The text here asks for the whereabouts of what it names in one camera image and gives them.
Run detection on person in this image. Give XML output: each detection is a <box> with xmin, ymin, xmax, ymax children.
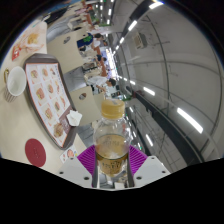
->
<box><xmin>77</xmin><ymin>32</ymin><xmax>95</xmax><ymax>50</ymax></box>
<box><xmin>87</xmin><ymin>75</ymin><xmax>118</xmax><ymax>94</ymax></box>

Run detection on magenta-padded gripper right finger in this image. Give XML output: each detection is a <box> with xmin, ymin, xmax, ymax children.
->
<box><xmin>125</xmin><ymin>145</ymin><xmax>171</xmax><ymax>189</ymax></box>

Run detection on dark food tray, printed liner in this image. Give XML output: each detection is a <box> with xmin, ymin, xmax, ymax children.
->
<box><xmin>23</xmin><ymin>54</ymin><xmax>78</xmax><ymax>150</ymax></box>

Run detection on ceiling strip lights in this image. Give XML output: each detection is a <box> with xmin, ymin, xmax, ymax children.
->
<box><xmin>93</xmin><ymin>0</ymin><xmax>205</xmax><ymax>151</ymax></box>

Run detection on ceiling air conditioner unit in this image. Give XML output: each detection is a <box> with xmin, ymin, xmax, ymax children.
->
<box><xmin>133</xmin><ymin>32</ymin><xmax>148</xmax><ymax>50</ymax></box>

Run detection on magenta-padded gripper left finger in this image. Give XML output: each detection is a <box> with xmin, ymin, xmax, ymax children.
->
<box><xmin>56</xmin><ymin>145</ymin><xmax>100</xmax><ymax>189</ymax></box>

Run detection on houndstooth mug with gold handle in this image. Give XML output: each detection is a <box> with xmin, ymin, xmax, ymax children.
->
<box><xmin>3</xmin><ymin>65</ymin><xmax>27</xmax><ymax>103</ymax></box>

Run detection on crumpled white napkin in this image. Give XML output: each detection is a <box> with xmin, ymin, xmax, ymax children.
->
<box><xmin>66</xmin><ymin>109</ymin><xmax>83</xmax><ymax>127</ymax></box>

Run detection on red snack packet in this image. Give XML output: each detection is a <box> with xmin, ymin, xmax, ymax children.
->
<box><xmin>11</xmin><ymin>43</ymin><xmax>23</xmax><ymax>62</ymax></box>

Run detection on orange-print food wrapper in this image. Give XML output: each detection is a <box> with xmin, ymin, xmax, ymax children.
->
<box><xmin>16</xmin><ymin>21</ymin><xmax>48</xmax><ymax>54</ymax></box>

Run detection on flat round red coaster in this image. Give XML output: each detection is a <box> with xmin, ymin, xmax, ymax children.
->
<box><xmin>24</xmin><ymin>138</ymin><xmax>47</xmax><ymax>168</ymax></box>

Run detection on clear tea bottle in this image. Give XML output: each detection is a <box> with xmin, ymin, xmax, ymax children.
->
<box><xmin>92</xmin><ymin>98</ymin><xmax>132</xmax><ymax>178</ymax></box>

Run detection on colourful printed flyer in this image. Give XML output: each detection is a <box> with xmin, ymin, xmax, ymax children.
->
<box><xmin>59</xmin><ymin>148</ymin><xmax>79</xmax><ymax>164</ymax></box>

